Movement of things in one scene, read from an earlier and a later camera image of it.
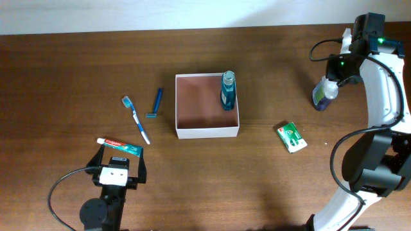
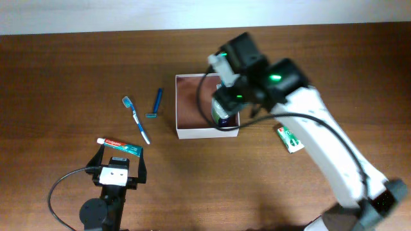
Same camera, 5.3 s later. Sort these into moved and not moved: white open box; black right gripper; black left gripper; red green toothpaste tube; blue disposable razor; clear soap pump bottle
Moved: clear soap pump bottle; black right gripper
Not moved: white open box; black left gripper; red green toothpaste tube; blue disposable razor
